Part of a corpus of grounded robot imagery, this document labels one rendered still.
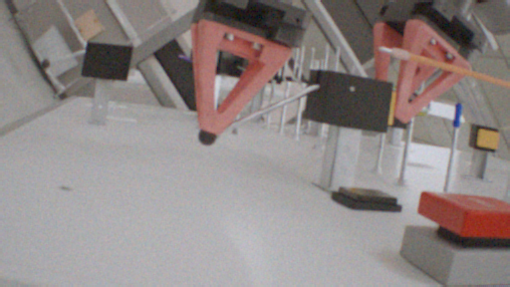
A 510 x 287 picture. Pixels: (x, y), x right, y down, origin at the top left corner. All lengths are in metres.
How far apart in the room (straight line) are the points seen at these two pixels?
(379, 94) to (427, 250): 0.23
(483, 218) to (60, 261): 0.17
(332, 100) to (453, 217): 0.22
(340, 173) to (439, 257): 0.23
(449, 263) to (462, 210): 0.02
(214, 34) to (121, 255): 0.23
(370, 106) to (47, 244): 0.31
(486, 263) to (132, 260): 0.15
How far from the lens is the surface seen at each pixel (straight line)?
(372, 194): 0.43
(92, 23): 7.35
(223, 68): 1.16
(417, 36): 0.49
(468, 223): 0.26
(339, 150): 0.49
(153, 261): 0.24
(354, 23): 1.59
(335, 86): 0.47
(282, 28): 0.43
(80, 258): 0.23
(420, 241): 0.29
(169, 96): 1.43
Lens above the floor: 1.00
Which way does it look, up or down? 5 degrees up
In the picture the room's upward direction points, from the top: 56 degrees clockwise
